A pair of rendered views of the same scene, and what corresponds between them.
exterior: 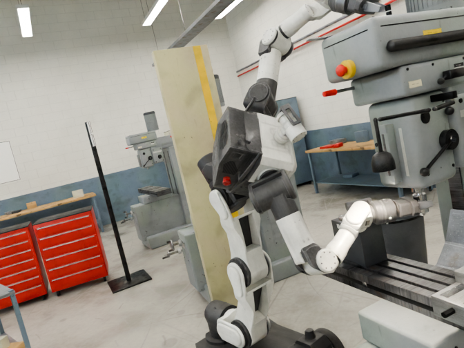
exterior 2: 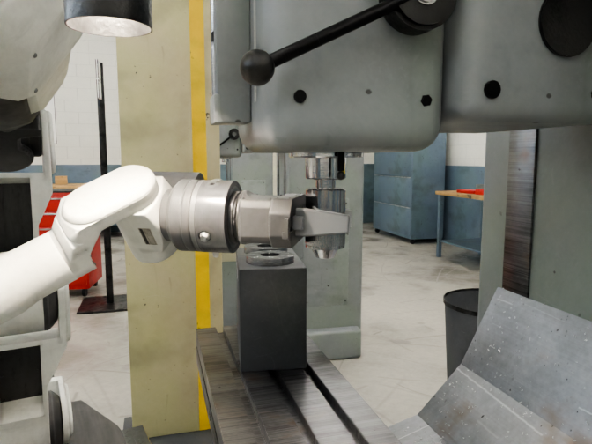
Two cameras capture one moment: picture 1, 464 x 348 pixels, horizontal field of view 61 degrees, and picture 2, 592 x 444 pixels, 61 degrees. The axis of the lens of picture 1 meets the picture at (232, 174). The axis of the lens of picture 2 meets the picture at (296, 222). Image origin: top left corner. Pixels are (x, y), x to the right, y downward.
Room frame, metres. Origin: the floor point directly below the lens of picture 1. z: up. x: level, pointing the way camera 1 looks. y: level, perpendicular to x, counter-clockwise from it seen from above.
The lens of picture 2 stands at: (0.82, -0.71, 1.30)
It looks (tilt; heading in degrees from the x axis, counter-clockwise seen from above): 7 degrees down; 9
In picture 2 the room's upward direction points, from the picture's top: straight up
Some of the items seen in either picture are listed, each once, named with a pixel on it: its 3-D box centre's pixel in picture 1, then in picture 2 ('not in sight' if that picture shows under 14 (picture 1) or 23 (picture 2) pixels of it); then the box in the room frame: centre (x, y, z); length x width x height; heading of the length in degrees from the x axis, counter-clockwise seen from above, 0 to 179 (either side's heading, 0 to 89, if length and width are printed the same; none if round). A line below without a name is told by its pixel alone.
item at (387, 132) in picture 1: (389, 154); (228, 24); (1.36, -0.56, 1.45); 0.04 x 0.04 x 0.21; 24
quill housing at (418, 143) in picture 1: (411, 140); (330, 8); (1.41, -0.66, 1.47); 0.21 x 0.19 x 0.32; 24
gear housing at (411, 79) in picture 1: (409, 81); not in sight; (1.42, -0.70, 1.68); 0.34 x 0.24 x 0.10; 114
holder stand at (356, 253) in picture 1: (358, 237); (268, 299); (1.77, -0.51, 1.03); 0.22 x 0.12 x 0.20; 17
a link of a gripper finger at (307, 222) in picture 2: (424, 205); (321, 223); (1.38, -0.66, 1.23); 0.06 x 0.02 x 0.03; 89
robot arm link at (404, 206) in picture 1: (396, 208); (249, 219); (1.41, -0.57, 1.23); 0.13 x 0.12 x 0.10; 179
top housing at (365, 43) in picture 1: (397, 45); not in sight; (1.41, -0.67, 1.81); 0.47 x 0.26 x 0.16; 114
